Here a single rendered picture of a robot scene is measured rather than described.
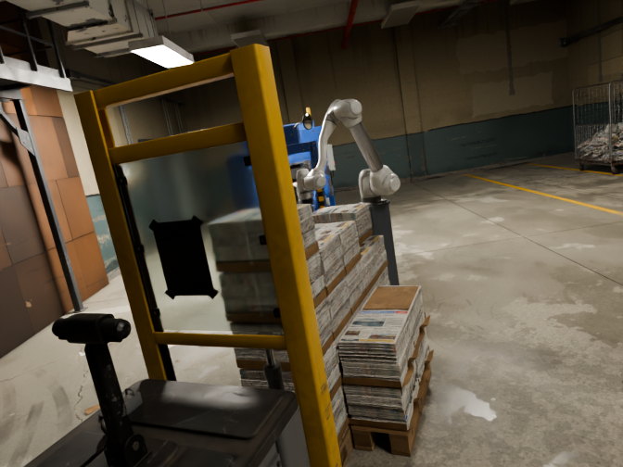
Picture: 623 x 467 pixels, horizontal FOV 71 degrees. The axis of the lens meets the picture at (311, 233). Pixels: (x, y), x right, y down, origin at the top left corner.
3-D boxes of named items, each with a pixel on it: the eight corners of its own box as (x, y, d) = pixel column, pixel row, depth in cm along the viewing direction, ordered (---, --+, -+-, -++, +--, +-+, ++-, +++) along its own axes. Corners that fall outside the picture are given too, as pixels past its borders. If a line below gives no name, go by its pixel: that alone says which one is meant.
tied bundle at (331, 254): (347, 275, 235) (340, 233, 230) (329, 296, 208) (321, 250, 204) (283, 278, 250) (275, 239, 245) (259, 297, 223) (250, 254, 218)
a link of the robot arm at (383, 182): (388, 187, 341) (408, 187, 322) (375, 198, 336) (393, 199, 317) (343, 96, 313) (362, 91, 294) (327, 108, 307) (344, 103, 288)
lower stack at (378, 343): (432, 372, 280) (422, 283, 268) (412, 458, 212) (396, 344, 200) (387, 370, 293) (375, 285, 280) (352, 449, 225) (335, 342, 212)
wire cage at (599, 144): (655, 169, 818) (655, 73, 783) (610, 175, 822) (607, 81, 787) (613, 164, 936) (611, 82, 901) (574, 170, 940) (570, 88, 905)
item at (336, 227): (355, 221, 256) (354, 220, 255) (339, 234, 230) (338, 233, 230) (298, 226, 270) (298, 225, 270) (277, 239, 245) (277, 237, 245)
